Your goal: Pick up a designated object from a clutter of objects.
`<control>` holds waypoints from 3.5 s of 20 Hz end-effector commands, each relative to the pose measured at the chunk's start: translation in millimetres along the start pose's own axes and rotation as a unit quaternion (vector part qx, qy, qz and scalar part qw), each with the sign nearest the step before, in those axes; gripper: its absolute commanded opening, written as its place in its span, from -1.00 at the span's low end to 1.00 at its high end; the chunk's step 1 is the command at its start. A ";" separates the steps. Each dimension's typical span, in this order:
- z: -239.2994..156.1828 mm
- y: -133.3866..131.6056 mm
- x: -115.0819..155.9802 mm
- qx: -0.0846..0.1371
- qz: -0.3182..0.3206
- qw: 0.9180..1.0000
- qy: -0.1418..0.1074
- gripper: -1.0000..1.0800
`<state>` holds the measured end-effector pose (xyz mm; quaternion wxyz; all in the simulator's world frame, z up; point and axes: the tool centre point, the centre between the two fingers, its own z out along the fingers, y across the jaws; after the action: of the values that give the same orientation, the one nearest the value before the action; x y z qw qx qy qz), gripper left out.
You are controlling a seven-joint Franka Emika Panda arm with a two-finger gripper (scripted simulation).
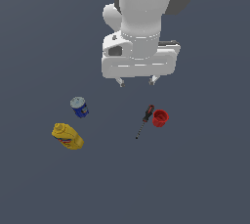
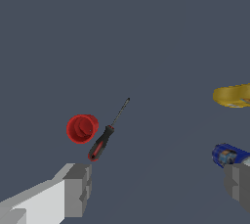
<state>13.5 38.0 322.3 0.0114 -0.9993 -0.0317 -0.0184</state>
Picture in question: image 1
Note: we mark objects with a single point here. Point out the yellow mustard bottle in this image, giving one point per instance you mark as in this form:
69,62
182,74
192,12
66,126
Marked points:
67,136

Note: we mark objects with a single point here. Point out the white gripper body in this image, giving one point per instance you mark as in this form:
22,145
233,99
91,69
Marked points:
136,66

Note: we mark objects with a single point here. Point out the red cup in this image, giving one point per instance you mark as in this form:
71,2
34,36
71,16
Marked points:
160,118

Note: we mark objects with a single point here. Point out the blue can with grey lid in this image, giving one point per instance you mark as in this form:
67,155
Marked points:
79,107

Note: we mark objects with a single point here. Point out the red and black screwdriver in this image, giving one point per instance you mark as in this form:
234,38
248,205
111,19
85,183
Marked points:
145,120

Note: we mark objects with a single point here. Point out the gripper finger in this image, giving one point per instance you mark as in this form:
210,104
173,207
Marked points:
152,80
121,82

